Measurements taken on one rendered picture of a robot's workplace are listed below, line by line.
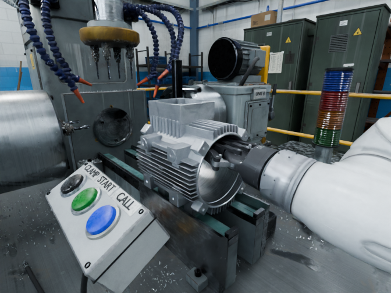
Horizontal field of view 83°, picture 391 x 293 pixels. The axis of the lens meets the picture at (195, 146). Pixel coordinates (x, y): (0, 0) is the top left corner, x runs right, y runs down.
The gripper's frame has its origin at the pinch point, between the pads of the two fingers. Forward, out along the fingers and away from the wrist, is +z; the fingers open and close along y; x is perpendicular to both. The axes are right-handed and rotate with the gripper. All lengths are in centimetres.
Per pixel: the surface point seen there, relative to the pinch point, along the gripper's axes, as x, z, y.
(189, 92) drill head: -3.4, 29.2, -23.6
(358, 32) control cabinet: -56, 58, -306
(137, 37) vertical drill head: -20.1, 35.2, -5.2
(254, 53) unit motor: -19, 28, -59
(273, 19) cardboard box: -76, 185, -322
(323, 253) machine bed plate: 23.5, -29.0, -18.4
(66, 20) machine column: -24, 62, 8
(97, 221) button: -2.2, -17.8, 27.5
